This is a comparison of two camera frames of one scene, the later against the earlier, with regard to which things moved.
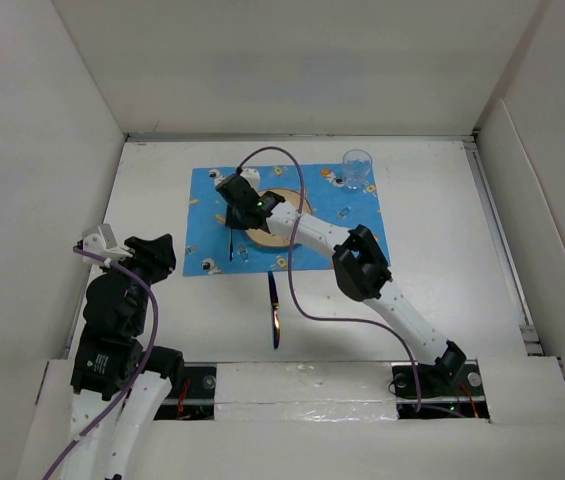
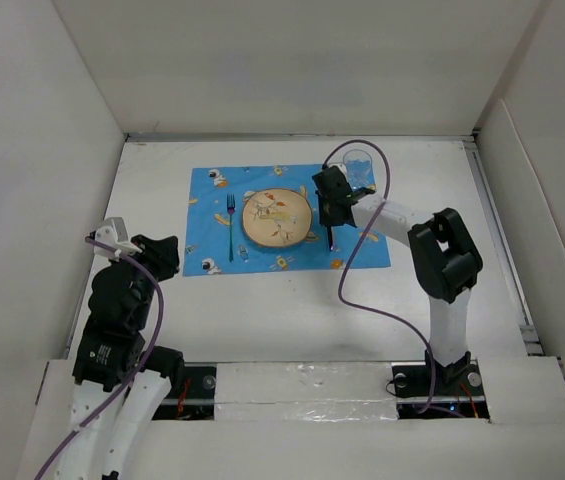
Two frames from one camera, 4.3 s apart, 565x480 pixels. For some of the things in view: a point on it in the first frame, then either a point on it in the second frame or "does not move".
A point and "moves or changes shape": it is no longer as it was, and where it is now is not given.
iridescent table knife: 276,312 moves or changes shape
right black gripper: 233,222 to 325,218
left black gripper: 156,253 does not move
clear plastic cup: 357,165 does not move
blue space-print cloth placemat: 213,247 does not move
